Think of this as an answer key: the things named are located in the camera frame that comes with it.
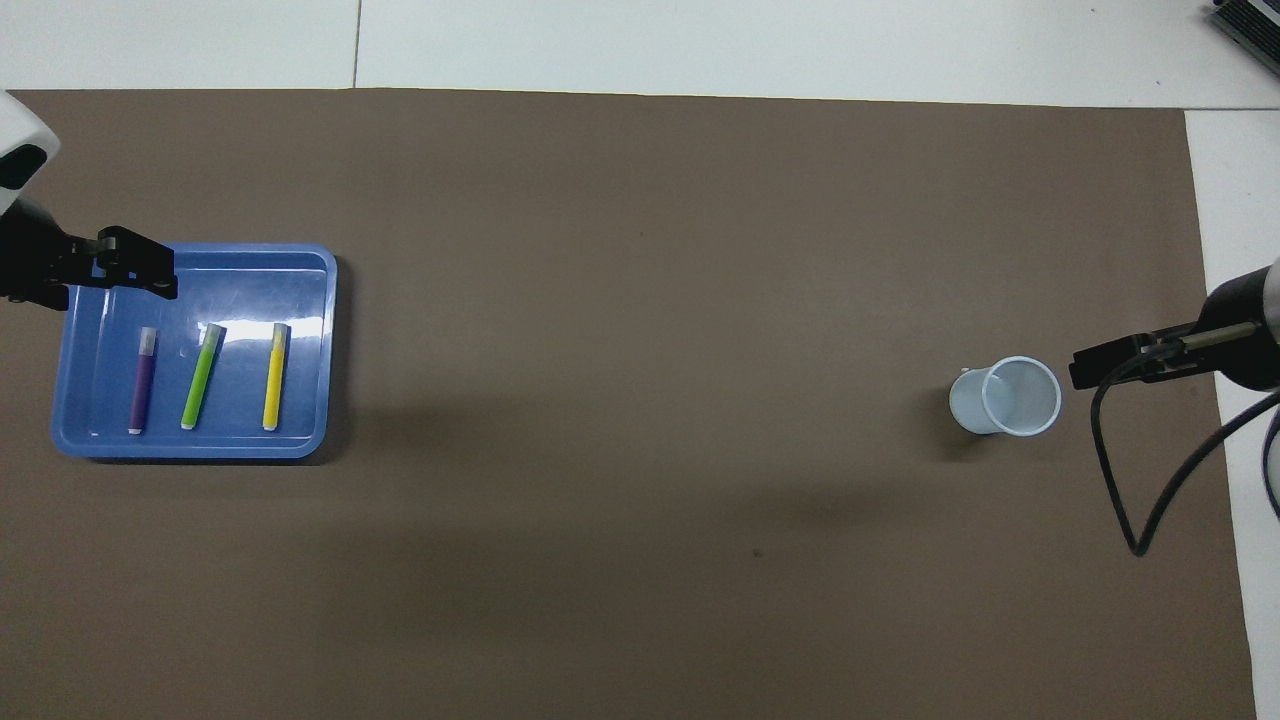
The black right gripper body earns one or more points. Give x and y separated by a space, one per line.
1245 300

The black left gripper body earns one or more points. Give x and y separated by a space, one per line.
35 265

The purple highlighter pen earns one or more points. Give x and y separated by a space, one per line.
142 390

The green highlighter pen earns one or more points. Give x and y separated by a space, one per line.
200 385

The yellow highlighter pen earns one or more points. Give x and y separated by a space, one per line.
272 390

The blue plastic tray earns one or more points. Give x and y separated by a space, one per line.
300 400

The translucent plastic pen cup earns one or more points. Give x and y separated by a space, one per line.
965 405

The grey ribbed device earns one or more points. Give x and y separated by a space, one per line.
1250 25

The brown table mat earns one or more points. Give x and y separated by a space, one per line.
640 300

